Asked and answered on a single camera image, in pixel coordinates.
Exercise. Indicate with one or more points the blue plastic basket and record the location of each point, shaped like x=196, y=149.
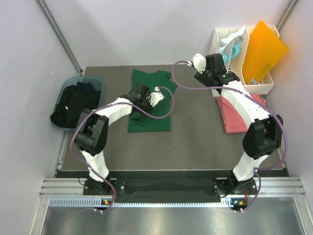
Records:
x=98, y=84

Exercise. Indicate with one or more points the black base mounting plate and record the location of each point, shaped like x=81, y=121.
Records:
x=170, y=186

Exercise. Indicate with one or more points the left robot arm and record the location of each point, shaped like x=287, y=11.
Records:
x=92, y=136

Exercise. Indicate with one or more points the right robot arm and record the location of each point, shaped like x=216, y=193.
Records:
x=263, y=134

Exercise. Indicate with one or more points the pink folded t shirt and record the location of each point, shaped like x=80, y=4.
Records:
x=233, y=121

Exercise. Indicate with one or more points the navy blue garment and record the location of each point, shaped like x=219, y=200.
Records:
x=87, y=86

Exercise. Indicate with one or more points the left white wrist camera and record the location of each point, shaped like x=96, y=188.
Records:
x=156, y=97

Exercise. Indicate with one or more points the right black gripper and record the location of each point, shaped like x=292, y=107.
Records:
x=200, y=78

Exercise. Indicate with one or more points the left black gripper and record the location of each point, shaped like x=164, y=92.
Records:
x=149, y=106

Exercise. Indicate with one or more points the white perforated file organizer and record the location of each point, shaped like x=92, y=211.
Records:
x=265, y=85

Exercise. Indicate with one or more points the grey slotted cable duct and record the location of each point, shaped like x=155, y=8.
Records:
x=103, y=203

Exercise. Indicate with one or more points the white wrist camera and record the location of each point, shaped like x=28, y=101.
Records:
x=198, y=62
x=156, y=97

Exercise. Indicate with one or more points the orange plastic folder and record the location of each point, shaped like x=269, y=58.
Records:
x=264, y=51

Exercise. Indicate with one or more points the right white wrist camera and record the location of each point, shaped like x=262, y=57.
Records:
x=198, y=62

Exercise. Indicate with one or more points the green t shirt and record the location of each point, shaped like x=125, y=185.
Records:
x=139, y=122

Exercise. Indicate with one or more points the black t shirt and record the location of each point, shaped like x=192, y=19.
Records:
x=74, y=100

